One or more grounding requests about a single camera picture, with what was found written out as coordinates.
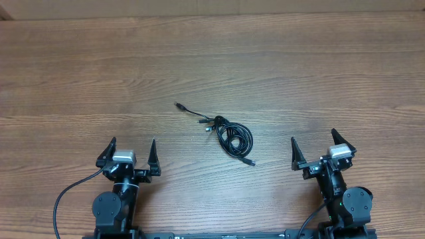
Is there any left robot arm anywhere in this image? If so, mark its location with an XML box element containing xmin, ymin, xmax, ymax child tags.
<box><xmin>92</xmin><ymin>137</ymin><xmax>161</xmax><ymax>239</ymax></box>

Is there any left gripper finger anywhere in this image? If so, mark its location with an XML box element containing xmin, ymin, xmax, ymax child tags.
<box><xmin>96</xmin><ymin>137</ymin><xmax>116</xmax><ymax>167</ymax></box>
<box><xmin>148</xmin><ymin>139</ymin><xmax>161</xmax><ymax>177</ymax></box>

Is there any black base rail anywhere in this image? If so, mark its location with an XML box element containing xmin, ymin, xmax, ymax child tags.
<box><xmin>145</xmin><ymin>229</ymin><xmax>325</xmax><ymax>239</ymax></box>

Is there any black usb cable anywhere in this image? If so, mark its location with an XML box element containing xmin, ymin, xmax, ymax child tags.
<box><xmin>174</xmin><ymin>102</ymin><xmax>257</xmax><ymax>167</ymax></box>

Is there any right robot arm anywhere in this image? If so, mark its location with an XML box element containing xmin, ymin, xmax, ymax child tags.
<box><xmin>291</xmin><ymin>129</ymin><xmax>377</xmax><ymax>239</ymax></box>

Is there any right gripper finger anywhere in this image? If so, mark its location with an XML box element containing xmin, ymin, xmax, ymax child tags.
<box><xmin>331</xmin><ymin>128</ymin><xmax>357</xmax><ymax>155</ymax></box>
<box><xmin>291</xmin><ymin>137</ymin><xmax>306</xmax><ymax>171</ymax></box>

